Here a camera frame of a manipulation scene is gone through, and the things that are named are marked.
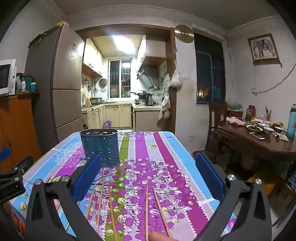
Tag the gold round wall clock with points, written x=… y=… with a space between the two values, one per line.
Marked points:
x=184 y=33

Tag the white hanging plastic bag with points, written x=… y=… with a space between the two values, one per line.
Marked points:
x=176 y=80

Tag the orange wooden cabinet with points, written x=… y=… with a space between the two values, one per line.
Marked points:
x=18 y=129

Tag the framed elephant picture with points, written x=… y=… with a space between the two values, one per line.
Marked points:
x=263 y=48

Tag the dark room window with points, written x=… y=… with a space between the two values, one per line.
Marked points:
x=209 y=69

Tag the white pill bottle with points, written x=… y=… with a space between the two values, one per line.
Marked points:
x=23 y=86

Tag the plate of green vegetables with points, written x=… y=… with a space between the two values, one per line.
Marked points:
x=254 y=128

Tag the green cup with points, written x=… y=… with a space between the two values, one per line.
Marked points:
x=28 y=84

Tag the dark wooden dining table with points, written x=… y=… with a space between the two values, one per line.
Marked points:
x=242 y=143

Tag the barred kitchen window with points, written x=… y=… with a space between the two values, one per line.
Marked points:
x=120 y=78

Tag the person's right hand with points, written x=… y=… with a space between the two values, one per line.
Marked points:
x=159 y=236

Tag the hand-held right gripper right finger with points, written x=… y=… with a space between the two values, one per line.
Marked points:
x=209 y=173

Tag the brown wooden chair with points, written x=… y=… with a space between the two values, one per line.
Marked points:
x=272 y=192

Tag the cream kitchen base cabinets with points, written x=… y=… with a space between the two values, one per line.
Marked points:
x=122 y=117

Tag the pink cloth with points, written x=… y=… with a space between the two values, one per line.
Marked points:
x=234 y=121

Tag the yellow green cloth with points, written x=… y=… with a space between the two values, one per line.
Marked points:
x=46 y=32

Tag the glass jar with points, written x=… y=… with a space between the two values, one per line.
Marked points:
x=251 y=113

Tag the blue perforated utensil holder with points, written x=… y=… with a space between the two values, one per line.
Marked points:
x=99 y=148

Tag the steel kettle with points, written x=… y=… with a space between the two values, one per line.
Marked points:
x=149 y=100

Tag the colourful bottles on floor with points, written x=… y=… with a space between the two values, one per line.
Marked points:
x=107 y=124

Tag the steel range hood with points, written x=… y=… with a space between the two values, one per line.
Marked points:
x=148 y=77

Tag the black wok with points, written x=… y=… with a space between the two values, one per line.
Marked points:
x=141 y=94

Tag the white bowl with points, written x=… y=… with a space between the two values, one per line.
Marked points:
x=269 y=131

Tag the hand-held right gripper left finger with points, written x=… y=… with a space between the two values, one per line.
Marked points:
x=87 y=178

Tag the dark wooden chair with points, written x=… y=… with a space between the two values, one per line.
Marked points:
x=217 y=120

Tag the silver refrigerator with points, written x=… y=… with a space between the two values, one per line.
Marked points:
x=64 y=81

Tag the white microwave oven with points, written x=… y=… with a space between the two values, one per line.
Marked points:
x=5 y=77

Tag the floral striped tablecloth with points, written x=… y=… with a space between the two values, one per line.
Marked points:
x=161 y=162

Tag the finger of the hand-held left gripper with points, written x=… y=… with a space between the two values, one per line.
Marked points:
x=5 y=155
x=16 y=171

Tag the blue thermos bottle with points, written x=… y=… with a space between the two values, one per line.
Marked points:
x=291 y=122

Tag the blue lidded cup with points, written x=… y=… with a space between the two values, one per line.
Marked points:
x=33 y=87

